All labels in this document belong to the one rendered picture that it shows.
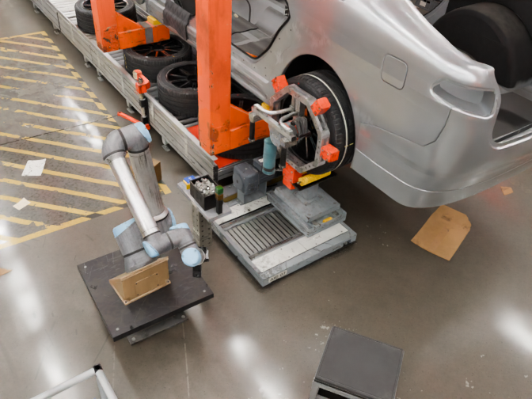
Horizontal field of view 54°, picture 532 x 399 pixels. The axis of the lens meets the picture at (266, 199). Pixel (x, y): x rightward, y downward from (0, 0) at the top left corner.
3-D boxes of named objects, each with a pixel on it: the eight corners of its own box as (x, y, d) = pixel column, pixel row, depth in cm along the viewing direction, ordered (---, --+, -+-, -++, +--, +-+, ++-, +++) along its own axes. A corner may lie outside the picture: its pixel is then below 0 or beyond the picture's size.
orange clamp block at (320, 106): (324, 113, 318) (332, 106, 310) (314, 116, 315) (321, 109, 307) (319, 103, 319) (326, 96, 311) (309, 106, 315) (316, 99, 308)
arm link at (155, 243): (93, 133, 257) (150, 257, 247) (117, 124, 261) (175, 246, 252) (93, 142, 267) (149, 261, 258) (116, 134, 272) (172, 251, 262)
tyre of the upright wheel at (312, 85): (337, 182, 371) (381, 127, 317) (311, 193, 360) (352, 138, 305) (289, 111, 391) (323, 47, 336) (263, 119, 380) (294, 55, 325)
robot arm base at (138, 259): (132, 271, 288) (125, 255, 287) (122, 274, 304) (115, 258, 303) (162, 257, 298) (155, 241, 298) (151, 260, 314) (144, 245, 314)
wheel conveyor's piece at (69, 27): (166, 58, 603) (165, 25, 578) (93, 75, 562) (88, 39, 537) (130, 28, 664) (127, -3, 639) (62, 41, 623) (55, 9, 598)
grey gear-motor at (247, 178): (288, 195, 411) (292, 157, 388) (243, 213, 391) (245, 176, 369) (275, 182, 422) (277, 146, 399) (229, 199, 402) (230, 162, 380)
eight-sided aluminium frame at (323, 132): (322, 183, 342) (334, 110, 308) (314, 186, 339) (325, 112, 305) (273, 143, 375) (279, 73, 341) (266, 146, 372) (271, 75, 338)
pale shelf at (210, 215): (232, 213, 338) (232, 210, 336) (209, 222, 330) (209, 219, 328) (199, 178, 365) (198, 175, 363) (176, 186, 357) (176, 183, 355)
